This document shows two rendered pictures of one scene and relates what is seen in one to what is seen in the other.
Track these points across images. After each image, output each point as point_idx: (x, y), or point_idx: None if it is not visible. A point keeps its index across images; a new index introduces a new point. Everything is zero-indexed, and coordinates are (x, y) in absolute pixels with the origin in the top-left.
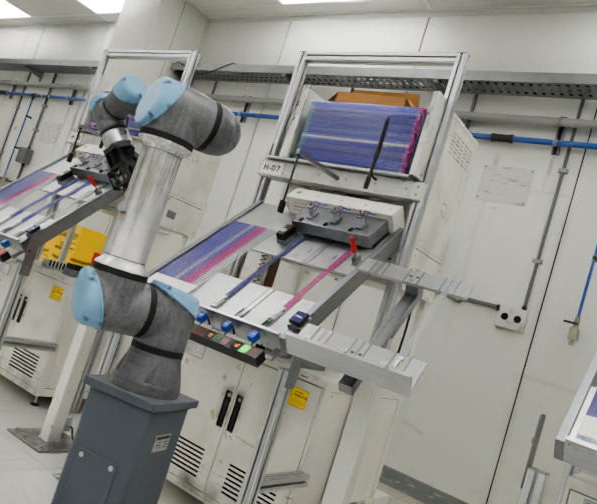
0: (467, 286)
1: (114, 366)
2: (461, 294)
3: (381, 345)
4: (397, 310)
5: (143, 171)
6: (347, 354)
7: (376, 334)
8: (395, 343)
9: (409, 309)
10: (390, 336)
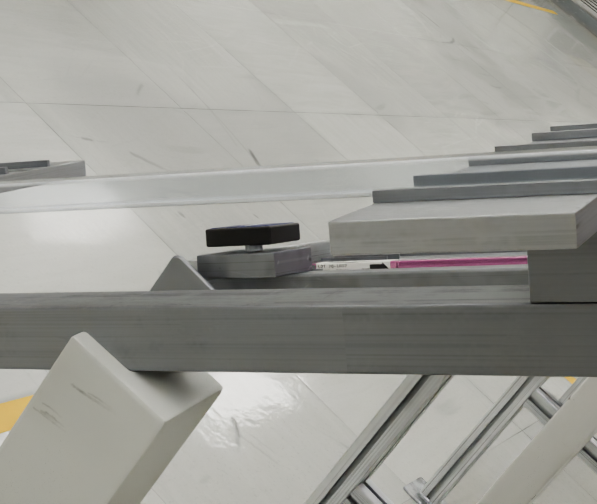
0: (534, 206)
1: (398, 429)
2: (382, 211)
3: None
4: (333, 293)
5: None
6: None
7: (98, 293)
8: (120, 400)
9: (379, 322)
10: (98, 326)
